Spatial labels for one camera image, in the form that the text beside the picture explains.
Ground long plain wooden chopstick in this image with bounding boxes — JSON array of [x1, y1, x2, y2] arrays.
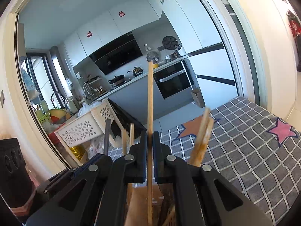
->
[[147, 61, 154, 226]]

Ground wooden chopstick horizontal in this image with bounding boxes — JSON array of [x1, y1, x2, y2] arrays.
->
[[129, 123, 134, 147], [121, 129, 128, 156]]

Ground white plastic utensil holder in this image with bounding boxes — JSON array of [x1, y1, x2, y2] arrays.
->
[[124, 185, 177, 226]]

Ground dark spoon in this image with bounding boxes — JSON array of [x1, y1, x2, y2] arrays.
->
[[104, 119, 111, 156], [158, 184, 174, 225]]

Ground blue patterned chopstick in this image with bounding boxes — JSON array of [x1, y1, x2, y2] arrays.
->
[[192, 118, 214, 167]]

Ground black kitchen faucet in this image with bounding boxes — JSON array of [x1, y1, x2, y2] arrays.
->
[[50, 91, 67, 109]]

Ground plastic bag in rack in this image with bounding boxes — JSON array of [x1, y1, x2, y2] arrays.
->
[[88, 135, 105, 159]]

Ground white perforated storage rack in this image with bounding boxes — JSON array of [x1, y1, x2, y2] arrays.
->
[[55, 98, 123, 164]]

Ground cardboard box on floor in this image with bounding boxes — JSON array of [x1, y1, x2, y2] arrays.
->
[[191, 88, 206, 108]]

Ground black built-in oven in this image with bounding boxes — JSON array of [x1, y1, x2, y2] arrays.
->
[[153, 60, 193, 99]]

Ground black wok on stove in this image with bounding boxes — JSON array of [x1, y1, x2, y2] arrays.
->
[[108, 75, 125, 87]]

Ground grey checkered tablecloth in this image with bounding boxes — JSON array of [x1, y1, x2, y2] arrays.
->
[[108, 95, 301, 226]]

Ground brass pot on stove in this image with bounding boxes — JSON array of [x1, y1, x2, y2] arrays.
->
[[127, 66, 143, 77]]

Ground white refrigerator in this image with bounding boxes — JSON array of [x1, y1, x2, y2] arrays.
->
[[156, 0, 238, 109]]

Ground black range hood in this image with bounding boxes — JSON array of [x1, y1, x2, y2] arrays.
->
[[89, 32, 142, 75]]

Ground black multi-hole frying pan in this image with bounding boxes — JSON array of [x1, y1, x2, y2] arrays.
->
[[157, 36, 182, 52]]

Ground red clothes rack items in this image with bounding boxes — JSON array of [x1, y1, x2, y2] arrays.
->
[[287, 10, 301, 72]]

